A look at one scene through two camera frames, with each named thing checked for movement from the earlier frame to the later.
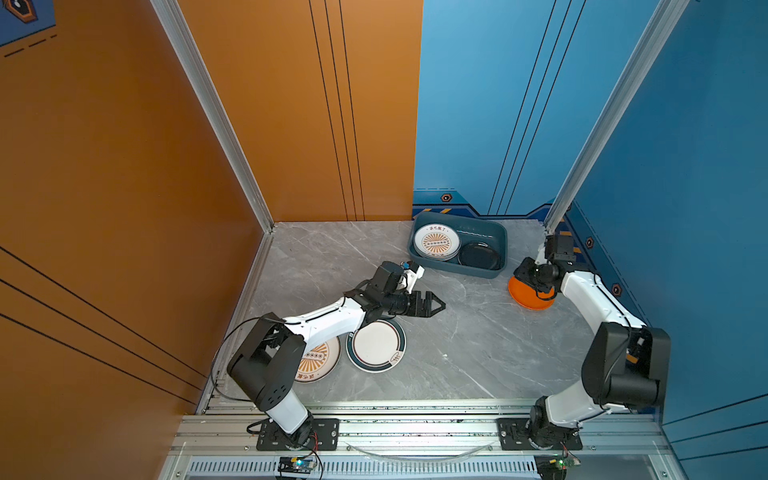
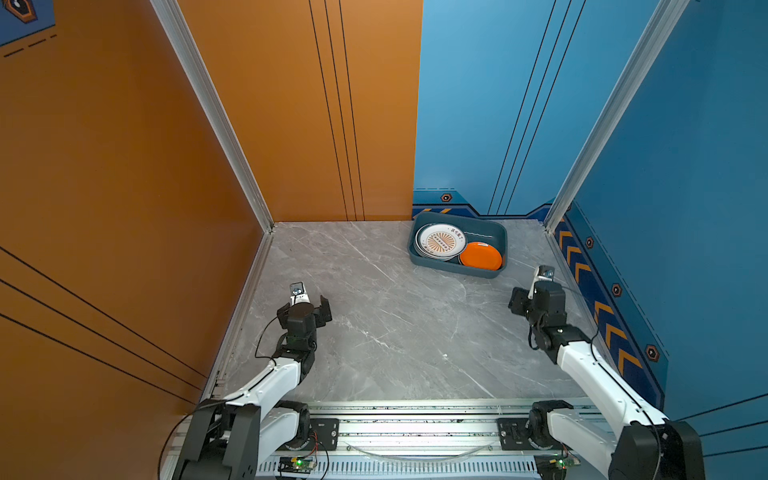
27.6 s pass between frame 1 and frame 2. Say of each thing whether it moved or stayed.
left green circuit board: stayed
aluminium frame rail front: stayed
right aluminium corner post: stayed
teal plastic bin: stayed
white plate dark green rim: moved
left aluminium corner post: stayed
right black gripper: moved
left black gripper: moved
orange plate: moved
